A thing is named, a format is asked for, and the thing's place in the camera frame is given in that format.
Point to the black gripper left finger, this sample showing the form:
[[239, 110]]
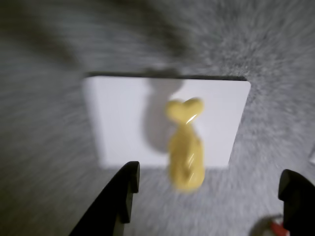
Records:
[[118, 196]]

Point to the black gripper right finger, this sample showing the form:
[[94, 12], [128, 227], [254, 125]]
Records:
[[300, 209]]

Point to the yellow egg sushi toy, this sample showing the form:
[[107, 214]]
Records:
[[184, 159]]

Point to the white rectangular card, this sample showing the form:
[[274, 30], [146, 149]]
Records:
[[118, 123]]

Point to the gray carpet tile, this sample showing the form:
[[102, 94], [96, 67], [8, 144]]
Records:
[[49, 123]]

